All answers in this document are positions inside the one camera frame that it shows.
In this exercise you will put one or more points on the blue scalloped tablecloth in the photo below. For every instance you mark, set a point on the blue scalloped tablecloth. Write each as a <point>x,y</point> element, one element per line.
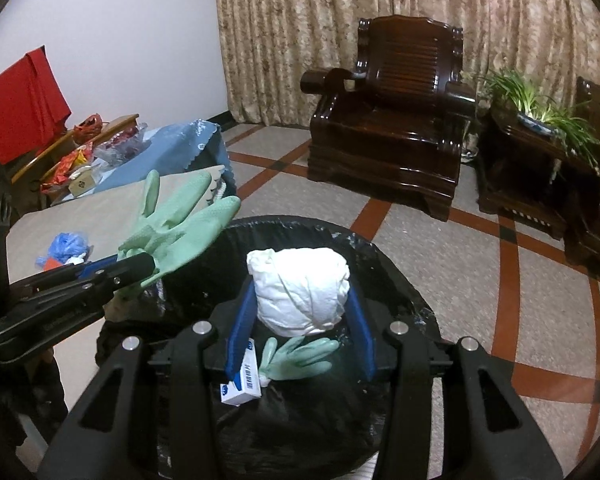
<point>170,150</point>

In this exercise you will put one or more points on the cream gift box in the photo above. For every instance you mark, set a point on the cream gift box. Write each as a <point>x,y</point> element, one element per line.
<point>82,181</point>

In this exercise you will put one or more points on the black-lined trash bin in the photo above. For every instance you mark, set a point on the black-lined trash bin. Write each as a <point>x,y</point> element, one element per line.
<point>300,430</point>

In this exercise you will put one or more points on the red plastic bag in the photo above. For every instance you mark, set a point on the red plastic bag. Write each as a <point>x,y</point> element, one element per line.
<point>87,127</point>

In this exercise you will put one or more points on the small white and blue box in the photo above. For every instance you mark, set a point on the small white and blue box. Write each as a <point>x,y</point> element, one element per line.
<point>242,385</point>

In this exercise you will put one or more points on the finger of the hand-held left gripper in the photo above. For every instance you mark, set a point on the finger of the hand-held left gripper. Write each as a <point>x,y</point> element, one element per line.
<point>97,265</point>
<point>125,272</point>

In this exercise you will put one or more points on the wooden chair at left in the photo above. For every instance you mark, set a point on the wooden chair at left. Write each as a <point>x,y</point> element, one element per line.
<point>115,124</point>

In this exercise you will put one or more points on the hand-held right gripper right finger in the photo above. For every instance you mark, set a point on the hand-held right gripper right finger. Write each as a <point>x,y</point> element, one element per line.
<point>362,340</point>

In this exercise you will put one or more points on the red snack packets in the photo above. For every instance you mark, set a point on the red snack packets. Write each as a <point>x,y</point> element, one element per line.
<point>62,167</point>

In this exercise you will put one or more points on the dark wooden armchair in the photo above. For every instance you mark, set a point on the dark wooden armchair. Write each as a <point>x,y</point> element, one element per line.
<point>595,210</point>
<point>385,135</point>

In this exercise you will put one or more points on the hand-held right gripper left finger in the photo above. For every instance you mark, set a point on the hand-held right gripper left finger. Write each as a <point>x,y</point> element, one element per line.
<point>240,335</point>

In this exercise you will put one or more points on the green potted plant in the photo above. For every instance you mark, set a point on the green potted plant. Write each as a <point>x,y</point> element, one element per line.
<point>525,95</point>

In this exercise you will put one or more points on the green rubber glove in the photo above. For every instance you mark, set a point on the green rubber glove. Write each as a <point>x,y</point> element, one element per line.
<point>290,362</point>
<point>190,225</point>

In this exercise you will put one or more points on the red cloth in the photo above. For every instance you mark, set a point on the red cloth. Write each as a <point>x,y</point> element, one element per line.
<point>15,105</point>

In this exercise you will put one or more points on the large white paper bundle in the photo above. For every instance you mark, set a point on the large white paper bundle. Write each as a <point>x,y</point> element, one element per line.
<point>300,290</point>

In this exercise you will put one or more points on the blue plastic bag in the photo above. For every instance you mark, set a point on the blue plastic bag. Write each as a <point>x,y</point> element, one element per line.
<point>67,247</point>

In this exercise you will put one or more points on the grey table cloth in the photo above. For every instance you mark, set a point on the grey table cloth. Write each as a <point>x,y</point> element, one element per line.
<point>55,230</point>

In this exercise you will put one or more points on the dark wooden side table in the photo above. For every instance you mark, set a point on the dark wooden side table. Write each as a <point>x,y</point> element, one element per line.
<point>520,180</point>

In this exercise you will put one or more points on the beige patterned curtain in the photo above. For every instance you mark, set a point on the beige patterned curtain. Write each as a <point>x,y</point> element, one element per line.
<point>305,35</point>

